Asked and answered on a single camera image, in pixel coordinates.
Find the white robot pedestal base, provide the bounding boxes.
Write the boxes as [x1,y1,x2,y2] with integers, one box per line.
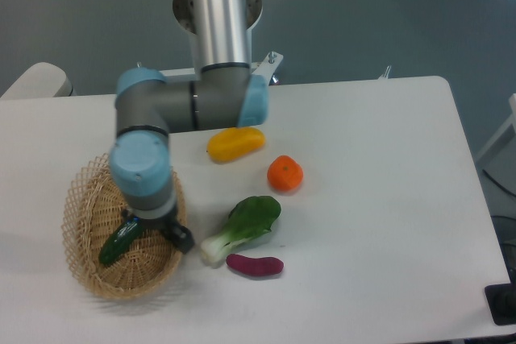
[160,0,284,85]

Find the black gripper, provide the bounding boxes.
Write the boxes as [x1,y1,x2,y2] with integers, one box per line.
[121,205,194,254]

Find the green bok choy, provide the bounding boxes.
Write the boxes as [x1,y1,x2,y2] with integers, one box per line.
[200,196,281,266]

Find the orange tangerine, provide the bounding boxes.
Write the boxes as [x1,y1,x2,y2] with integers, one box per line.
[267,155,304,192]

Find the yellow mango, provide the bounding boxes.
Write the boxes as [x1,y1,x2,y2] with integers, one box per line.
[206,126,266,163]

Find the woven wicker basket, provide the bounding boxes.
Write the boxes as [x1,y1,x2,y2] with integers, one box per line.
[61,154,183,300]

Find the black device at table edge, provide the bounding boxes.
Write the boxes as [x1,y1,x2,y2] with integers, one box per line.
[485,284,515,326]

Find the white chair armrest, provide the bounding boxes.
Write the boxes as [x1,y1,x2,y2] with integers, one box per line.
[1,62,76,100]

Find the green cucumber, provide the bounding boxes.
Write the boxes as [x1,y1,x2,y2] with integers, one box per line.
[98,218,144,266]

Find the purple sweet potato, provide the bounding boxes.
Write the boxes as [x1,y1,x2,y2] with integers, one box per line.
[226,254,285,277]

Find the white furniture leg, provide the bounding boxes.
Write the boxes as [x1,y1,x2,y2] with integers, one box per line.
[475,94,515,168]

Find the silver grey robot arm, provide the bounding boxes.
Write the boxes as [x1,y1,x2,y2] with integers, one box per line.
[109,0,268,253]

